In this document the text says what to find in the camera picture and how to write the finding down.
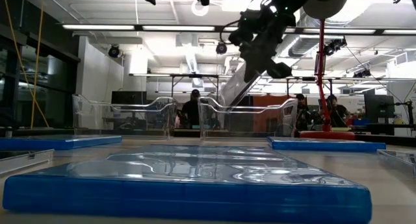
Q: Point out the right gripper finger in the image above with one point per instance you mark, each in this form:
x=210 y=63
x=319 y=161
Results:
x=255 y=69
x=279 y=70

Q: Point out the blue plastic disc case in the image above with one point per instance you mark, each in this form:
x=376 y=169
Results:
x=58 y=143
x=182 y=194
x=325 y=145

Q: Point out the jewel case black-white swirl cover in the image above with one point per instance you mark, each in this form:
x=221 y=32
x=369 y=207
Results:
x=401 y=159
x=22 y=162

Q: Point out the long ceiling light bar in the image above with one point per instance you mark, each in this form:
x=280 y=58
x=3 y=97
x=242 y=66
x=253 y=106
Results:
x=178 y=28

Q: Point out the person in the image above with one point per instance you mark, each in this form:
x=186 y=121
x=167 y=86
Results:
x=191 y=112
x=304 y=112
x=338 y=113

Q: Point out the orange partition panel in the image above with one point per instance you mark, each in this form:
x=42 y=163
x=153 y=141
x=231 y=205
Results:
x=273 y=118

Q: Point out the clear plastic bin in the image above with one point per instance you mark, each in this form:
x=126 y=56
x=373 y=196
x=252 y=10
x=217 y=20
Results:
x=247 y=123
x=123 y=120

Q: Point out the red desk lamp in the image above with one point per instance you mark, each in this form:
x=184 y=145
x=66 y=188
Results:
x=328 y=4

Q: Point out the black computer monitor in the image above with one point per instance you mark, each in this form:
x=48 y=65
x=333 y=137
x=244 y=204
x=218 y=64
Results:
x=378 y=107

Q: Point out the black ceiling-mounted camera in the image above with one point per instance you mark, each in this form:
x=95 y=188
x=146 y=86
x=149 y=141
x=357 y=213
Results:
x=221 y=48
x=114 y=51

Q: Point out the black camera on rig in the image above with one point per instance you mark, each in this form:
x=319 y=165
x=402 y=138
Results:
x=334 y=46

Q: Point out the dark wall screen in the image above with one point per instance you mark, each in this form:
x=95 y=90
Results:
x=128 y=97

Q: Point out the black aluminium table frame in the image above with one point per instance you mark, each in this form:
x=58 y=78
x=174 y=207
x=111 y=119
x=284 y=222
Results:
x=39 y=132

